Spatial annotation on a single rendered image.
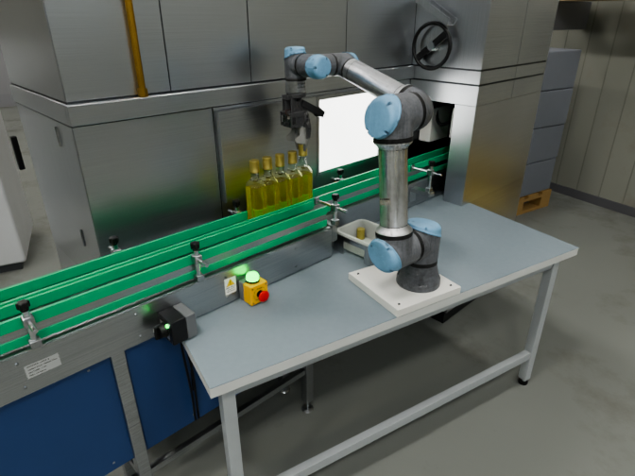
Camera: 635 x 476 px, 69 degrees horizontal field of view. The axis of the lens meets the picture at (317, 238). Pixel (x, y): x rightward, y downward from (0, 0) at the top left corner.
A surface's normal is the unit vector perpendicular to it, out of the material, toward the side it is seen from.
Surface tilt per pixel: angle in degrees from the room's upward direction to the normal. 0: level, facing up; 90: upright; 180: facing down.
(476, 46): 90
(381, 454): 0
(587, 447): 0
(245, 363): 0
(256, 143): 90
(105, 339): 90
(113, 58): 90
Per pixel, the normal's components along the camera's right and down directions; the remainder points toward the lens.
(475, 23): -0.72, 0.30
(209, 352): 0.00, -0.90
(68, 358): 0.69, 0.31
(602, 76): -0.86, 0.22
